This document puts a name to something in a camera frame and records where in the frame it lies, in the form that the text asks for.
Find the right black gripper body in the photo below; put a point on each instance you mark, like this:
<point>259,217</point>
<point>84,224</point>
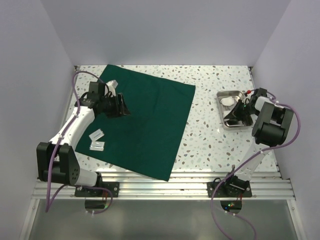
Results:
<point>248,110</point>

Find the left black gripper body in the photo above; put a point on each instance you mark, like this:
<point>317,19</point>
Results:
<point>110,106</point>

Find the white gauze pad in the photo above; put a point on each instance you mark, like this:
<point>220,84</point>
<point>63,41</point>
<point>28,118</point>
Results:
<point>227,101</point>
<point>228,114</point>

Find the stainless steel tray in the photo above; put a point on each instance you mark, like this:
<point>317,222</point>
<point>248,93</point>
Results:
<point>232,125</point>

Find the white labelled packet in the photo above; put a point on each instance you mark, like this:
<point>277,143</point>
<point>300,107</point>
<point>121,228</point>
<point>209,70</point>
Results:
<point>96,135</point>

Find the green surgical drape cloth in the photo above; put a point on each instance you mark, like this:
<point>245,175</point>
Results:
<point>146,141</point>

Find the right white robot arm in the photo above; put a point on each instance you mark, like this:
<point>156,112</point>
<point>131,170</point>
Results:
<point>269,131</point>

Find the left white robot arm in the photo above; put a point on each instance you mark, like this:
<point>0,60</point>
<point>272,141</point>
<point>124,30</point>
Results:
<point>56,159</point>

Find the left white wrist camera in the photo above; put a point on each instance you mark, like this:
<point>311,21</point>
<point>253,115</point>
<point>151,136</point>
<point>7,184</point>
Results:
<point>111,87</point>

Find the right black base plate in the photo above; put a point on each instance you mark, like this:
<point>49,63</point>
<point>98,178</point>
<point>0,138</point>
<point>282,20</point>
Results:
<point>233,187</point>

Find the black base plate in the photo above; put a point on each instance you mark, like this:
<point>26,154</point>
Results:
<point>110,188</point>
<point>233,187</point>

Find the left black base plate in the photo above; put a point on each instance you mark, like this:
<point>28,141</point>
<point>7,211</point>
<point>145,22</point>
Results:
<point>110,188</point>

